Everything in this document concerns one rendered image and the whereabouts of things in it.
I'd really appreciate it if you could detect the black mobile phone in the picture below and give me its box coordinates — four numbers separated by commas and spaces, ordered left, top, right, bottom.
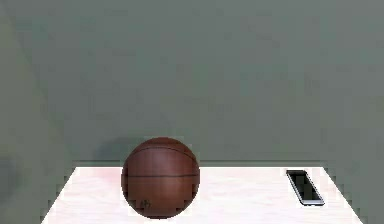
285, 169, 325, 207

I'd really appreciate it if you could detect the brown basketball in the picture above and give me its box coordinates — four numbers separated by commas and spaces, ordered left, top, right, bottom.
121, 136, 201, 220

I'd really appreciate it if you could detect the pale pink table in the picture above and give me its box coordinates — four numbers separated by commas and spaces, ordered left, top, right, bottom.
40, 166, 365, 224

